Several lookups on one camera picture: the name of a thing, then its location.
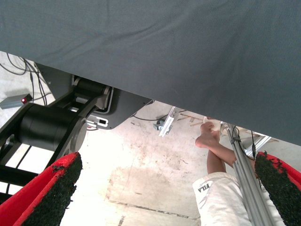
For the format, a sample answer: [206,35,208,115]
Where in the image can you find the person's bare leg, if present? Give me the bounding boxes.
[206,149,227,175]
[195,122,237,168]

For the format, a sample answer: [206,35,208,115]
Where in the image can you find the aluminium ladder frame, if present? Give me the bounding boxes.
[243,134,272,155]

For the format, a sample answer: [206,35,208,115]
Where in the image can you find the grey box with red light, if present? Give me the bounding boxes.
[0,93,33,110]

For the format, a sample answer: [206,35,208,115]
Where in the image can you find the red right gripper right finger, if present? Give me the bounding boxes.
[254,151,301,226]

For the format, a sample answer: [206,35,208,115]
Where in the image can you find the dark grey table cloth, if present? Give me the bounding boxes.
[0,0,301,146]

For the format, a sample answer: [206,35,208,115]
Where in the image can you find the grey caster wheel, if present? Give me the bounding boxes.
[152,119,166,131]

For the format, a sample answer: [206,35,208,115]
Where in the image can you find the light wooden sticks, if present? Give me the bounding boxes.
[179,113,204,127]

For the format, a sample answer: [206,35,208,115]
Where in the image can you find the black cable on pole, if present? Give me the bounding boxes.
[231,124,259,163]

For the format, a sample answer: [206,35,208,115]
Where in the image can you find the aluminium profile pole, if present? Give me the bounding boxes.
[221,122,276,226]

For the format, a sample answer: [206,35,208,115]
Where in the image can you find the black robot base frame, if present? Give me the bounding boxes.
[0,63,153,203]

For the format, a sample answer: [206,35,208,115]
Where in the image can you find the white shorts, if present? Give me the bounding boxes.
[192,171,285,226]

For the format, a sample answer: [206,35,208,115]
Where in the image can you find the thin black floor cable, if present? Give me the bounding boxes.
[0,53,28,76]
[28,62,53,106]
[22,57,38,104]

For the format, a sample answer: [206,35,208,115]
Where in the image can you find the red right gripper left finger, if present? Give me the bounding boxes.
[0,152,83,226]

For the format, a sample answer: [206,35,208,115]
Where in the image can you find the short aluminium profile leg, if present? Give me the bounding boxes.
[158,106,176,137]

